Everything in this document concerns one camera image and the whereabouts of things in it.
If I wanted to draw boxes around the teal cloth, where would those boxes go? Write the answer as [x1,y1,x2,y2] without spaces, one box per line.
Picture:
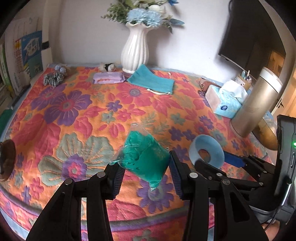
[109,123,170,190]

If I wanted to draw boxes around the light blue foam ring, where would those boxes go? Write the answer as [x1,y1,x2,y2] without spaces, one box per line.
[188,134,225,169]

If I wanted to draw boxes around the small blue pompom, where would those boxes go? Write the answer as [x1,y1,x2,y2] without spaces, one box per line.
[54,65,67,74]

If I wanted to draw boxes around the teal towel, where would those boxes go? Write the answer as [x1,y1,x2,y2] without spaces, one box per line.
[127,64,175,95]

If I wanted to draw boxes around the floral orange tablecloth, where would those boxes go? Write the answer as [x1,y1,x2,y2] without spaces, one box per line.
[1,67,271,240]

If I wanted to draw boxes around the blue tissue box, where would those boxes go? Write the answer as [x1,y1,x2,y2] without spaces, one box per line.
[205,80,248,119]

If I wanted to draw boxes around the stack of books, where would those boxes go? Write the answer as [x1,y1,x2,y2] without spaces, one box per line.
[1,16,53,95]

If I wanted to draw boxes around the black wall television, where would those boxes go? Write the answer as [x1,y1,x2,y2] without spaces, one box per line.
[219,0,286,78]

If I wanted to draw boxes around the white ribbed vase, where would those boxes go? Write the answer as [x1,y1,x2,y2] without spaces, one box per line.
[121,23,154,74]

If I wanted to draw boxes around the blue white artificial flowers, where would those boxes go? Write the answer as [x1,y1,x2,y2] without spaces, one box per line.
[101,1,185,32]

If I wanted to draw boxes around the round brown basket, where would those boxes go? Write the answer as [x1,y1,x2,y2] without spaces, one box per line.
[252,114,278,151]

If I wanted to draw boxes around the small black white figurine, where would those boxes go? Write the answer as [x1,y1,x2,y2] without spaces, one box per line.
[99,63,116,72]

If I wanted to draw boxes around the brown round object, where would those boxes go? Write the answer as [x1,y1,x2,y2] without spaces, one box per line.
[1,139,16,181]

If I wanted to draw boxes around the bamboo pen holder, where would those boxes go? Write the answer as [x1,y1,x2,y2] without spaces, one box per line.
[234,70,252,91]

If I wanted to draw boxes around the beige cylindrical air purifier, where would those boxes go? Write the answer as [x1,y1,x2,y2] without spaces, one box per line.
[230,67,282,138]

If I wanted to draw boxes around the plaid scrunchie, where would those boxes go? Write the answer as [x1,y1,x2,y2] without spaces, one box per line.
[43,72,65,87]

